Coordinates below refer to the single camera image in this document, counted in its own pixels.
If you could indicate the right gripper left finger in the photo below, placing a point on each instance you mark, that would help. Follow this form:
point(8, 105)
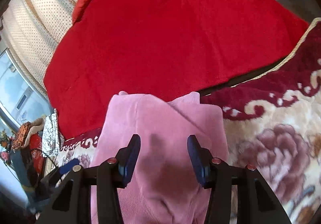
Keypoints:
point(71, 202)

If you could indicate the red box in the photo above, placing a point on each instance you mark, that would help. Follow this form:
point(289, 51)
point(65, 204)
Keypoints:
point(35, 146)

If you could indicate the orange patterned cloth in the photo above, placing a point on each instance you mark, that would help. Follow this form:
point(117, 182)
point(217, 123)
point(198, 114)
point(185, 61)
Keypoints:
point(21, 136)

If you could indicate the white air conditioner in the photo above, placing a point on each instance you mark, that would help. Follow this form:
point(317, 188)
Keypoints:
point(21, 103)

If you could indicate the floral plush blanket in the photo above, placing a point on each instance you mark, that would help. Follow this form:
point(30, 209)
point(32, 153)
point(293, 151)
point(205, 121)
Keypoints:
point(271, 122)

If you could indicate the red bed cover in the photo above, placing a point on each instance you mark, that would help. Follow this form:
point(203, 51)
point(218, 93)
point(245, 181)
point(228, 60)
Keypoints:
point(167, 48)

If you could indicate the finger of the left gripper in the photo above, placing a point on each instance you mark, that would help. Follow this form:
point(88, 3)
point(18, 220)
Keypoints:
point(47, 185)

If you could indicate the pink corduroy garment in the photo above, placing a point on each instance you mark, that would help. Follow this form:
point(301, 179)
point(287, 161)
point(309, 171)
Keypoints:
point(163, 188)

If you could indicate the white patterned folded cloth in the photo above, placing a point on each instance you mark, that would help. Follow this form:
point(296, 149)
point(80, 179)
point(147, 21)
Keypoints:
point(52, 140)

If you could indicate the beige dotted curtain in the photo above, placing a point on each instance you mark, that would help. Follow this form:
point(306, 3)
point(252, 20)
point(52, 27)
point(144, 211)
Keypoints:
point(32, 31)

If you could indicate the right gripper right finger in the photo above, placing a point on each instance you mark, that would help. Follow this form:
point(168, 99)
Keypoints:
point(256, 202)

